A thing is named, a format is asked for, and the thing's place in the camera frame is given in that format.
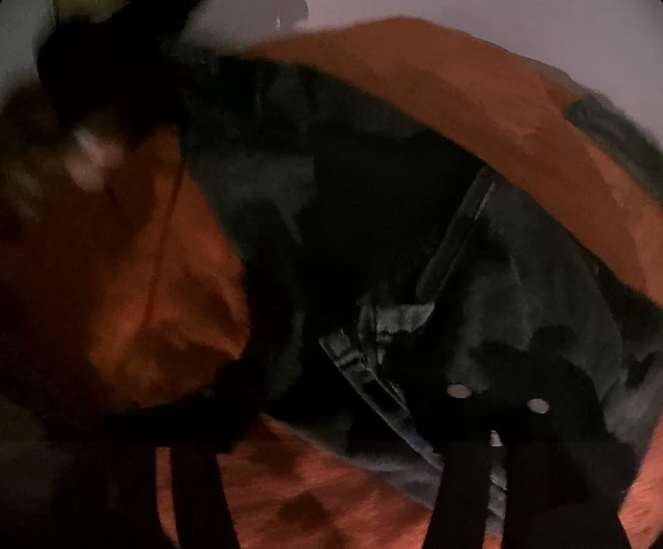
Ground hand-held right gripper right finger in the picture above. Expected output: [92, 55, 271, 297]
[385, 326, 641, 549]

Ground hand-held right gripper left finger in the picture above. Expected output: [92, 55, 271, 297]
[97, 355, 264, 549]

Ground dark pants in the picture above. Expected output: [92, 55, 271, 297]
[177, 54, 663, 521]

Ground folded grey-green garment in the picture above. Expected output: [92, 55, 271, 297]
[563, 91, 663, 241]

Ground orange blanket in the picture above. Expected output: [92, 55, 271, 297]
[0, 14, 663, 549]

